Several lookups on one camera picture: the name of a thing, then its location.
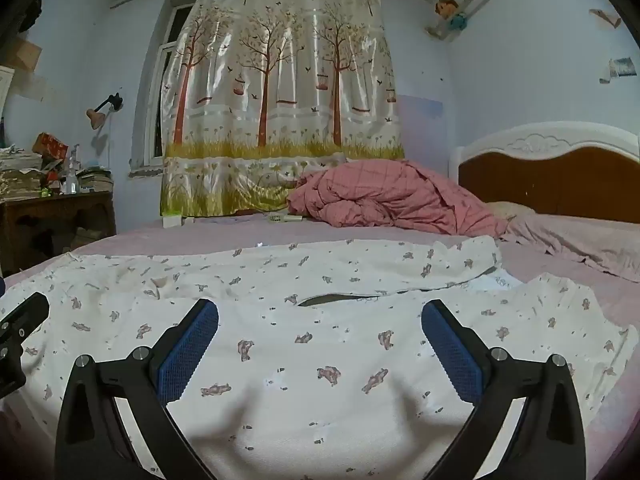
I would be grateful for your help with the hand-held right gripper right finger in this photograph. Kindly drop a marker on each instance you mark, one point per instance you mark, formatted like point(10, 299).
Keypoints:
point(452, 355)

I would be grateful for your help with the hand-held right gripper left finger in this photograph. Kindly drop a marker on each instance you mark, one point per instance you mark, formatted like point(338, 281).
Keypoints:
point(187, 355)

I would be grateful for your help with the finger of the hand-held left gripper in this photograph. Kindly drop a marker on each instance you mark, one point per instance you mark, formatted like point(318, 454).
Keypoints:
point(25, 317)

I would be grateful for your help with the white printed pants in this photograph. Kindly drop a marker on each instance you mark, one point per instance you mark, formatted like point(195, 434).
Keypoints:
point(320, 335)

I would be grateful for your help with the light blue printed cloth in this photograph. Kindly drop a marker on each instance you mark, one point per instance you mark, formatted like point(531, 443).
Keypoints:
point(495, 282)

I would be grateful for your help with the dark wooden desk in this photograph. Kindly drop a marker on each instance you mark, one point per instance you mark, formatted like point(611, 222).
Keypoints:
point(55, 220)

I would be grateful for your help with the small white box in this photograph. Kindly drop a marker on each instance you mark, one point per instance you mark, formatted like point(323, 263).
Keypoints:
point(171, 221)

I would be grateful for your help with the tall stack of papers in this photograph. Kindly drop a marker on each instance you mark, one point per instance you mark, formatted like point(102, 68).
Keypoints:
point(17, 175)

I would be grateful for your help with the clear spray bottle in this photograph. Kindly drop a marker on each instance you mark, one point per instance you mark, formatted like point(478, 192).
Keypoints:
point(71, 177)

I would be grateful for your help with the low stack of books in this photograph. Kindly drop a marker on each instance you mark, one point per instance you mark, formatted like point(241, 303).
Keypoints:
point(95, 180)

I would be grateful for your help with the cream pillow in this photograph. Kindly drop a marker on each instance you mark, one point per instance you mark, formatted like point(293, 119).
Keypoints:
point(507, 210)

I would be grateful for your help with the pink checked quilt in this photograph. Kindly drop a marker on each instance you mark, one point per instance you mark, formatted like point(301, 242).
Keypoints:
point(390, 200)

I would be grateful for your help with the white remote control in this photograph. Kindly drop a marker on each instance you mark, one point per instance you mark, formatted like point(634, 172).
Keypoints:
point(285, 218)

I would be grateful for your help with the red box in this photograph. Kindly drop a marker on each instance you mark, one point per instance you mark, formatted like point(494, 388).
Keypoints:
point(50, 146)

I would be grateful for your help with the white and brown headboard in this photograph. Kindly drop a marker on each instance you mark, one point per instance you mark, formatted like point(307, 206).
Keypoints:
point(550, 180)

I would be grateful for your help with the white plastic drawer cabinet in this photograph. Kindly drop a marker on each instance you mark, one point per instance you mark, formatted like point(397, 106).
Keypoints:
point(5, 90)

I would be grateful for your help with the brown cardboard box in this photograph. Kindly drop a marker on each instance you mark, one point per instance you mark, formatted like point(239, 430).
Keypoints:
point(22, 55)

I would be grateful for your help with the tree print curtain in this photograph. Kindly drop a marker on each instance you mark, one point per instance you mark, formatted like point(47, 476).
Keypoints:
point(280, 100)

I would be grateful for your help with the black bag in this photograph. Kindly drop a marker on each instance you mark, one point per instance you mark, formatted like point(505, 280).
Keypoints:
point(32, 12)

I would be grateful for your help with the hanging doll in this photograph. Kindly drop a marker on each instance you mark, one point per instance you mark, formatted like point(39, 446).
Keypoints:
point(450, 15)

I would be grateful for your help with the pink wall lamp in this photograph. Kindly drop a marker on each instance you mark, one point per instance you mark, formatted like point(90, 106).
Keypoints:
point(96, 116)

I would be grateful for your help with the white window frame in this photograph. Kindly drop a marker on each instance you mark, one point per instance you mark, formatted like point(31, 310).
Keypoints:
point(152, 110)

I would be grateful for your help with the picture wall sticker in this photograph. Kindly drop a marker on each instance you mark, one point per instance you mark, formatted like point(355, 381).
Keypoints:
point(620, 69)

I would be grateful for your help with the torn tan wall sticker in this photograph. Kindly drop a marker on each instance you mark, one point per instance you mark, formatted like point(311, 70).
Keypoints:
point(605, 17)

